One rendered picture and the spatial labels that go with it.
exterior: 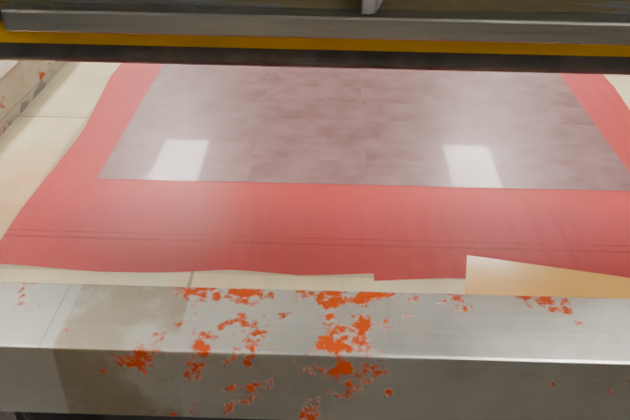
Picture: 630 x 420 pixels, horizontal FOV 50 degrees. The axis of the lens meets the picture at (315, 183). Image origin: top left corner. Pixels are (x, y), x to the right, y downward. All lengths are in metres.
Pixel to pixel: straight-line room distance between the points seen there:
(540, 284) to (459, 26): 0.14
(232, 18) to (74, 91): 0.28
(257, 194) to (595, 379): 0.22
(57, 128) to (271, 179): 0.17
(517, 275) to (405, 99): 0.22
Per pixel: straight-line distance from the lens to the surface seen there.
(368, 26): 0.31
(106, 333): 0.28
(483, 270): 0.37
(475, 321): 0.28
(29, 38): 0.37
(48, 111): 0.55
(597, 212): 0.43
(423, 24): 0.32
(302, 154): 0.46
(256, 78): 0.57
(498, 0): 0.33
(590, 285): 0.37
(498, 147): 0.48
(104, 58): 0.36
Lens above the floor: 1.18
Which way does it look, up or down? 32 degrees down
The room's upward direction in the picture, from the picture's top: 1 degrees clockwise
